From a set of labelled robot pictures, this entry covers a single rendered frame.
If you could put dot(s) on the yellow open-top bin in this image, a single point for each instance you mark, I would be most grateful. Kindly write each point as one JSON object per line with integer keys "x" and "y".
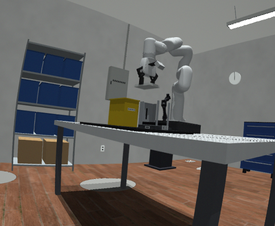
{"x": 123, "y": 112}

